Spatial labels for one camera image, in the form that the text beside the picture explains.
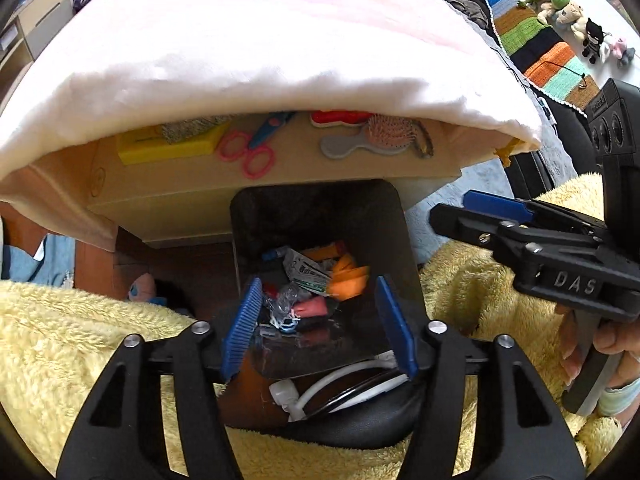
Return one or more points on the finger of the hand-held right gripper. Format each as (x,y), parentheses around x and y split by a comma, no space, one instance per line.
(495,201)
(465,222)

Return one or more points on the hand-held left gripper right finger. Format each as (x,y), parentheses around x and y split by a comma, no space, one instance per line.
(395,327)

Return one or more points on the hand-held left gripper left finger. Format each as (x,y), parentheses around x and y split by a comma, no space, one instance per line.
(242,327)

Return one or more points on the crinkled silver foil wrapper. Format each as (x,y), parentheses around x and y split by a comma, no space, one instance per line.
(281,301)

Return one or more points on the pink paper cup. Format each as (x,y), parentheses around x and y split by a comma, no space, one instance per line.
(310,307)

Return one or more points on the black trash bin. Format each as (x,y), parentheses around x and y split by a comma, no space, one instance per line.
(320,215)

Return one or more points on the person's right hand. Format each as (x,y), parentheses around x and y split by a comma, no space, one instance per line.
(620,355)

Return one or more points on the grey rug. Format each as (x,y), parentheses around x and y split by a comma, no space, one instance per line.
(460,185)

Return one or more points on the black sofa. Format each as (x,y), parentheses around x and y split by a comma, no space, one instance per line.
(530,125)

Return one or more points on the brown hair clip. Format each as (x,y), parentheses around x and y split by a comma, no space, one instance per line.
(425,142)

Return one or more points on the pink and blue plush toy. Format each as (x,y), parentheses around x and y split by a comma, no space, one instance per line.
(142,287)

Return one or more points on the cardboard table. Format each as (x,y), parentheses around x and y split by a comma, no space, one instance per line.
(165,195)

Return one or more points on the pink scissors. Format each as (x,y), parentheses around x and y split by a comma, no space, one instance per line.
(257,162)

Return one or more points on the striped knitted blanket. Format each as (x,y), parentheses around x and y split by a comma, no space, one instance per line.
(540,40)

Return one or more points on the yellow fleece blanket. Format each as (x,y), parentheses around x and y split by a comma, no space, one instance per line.
(75,340)

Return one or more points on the dark cloth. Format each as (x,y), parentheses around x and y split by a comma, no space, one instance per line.
(470,12)

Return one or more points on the yellow box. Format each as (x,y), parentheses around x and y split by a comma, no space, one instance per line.
(165,152)

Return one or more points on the blue scissors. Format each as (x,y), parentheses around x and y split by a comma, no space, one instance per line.
(267,130)

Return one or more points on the row of plush toys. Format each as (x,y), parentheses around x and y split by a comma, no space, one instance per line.
(565,10)

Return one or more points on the grey speckled sponge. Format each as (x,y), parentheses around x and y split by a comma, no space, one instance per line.
(192,129)

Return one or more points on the blue cloth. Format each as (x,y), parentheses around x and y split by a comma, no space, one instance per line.
(45,260)

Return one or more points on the pink satin tablecloth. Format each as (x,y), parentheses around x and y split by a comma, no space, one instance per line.
(250,55)

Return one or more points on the wooden television cabinet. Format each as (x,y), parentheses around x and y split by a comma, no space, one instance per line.
(35,25)

